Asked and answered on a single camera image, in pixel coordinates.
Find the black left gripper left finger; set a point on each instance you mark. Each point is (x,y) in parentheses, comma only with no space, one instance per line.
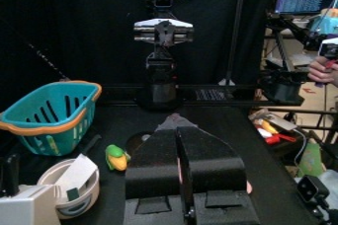
(151,169)

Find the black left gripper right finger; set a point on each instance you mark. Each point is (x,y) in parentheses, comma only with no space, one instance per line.
(211,166)

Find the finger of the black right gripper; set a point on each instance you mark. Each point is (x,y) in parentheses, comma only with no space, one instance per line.
(159,35)
(168,35)

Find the white black handheld device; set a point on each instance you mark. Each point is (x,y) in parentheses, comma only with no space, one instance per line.
(329,49)

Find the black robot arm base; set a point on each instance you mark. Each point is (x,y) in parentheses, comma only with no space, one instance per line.
(280,87)

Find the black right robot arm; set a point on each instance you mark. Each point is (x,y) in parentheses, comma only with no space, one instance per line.
(160,94)

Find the person's hand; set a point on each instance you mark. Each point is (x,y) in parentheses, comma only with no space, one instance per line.
(321,72)

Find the yellow green toy corn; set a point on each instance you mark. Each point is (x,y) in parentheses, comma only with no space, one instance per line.
(116,161)

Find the black round lid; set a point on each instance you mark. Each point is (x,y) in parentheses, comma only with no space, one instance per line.
(133,143)

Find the white toy pot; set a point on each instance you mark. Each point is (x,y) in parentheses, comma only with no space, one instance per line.
(92,186)

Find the yellow toy piece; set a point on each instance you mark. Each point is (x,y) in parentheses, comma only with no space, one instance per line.
(268,126)

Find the red toy piece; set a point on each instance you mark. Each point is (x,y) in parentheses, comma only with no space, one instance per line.
(280,137)

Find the black perforated vent plate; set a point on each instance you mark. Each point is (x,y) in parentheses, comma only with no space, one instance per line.
(211,94)

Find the teal basket orange rim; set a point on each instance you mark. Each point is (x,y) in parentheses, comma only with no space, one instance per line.
(44,110)

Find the white toy knife block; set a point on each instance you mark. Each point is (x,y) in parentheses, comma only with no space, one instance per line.
(25,207)

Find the black vertical frame pole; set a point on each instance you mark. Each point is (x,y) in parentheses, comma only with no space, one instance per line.
(238,21)

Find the black table-level camera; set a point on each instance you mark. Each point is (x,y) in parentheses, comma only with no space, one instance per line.
(311,187)

